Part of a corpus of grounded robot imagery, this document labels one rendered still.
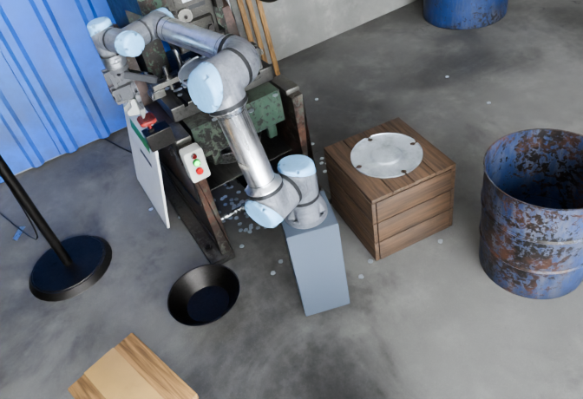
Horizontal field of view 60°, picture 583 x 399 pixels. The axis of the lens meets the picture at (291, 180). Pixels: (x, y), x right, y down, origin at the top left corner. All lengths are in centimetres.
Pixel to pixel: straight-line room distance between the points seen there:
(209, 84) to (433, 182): 106
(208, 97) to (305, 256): 70
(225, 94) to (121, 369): 89
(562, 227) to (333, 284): 79
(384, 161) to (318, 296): 59
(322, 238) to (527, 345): 79
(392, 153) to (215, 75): 99
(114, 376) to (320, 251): 75
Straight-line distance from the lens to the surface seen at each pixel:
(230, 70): 134
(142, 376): 167
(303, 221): 167
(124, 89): 177
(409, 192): 198
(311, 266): 180
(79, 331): 233
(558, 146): 208
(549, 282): 202
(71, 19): 312
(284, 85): 207
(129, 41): 160
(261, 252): 226
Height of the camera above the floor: 165
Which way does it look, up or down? 40 degrees down
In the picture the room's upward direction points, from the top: 12 degrees counter-clockwise
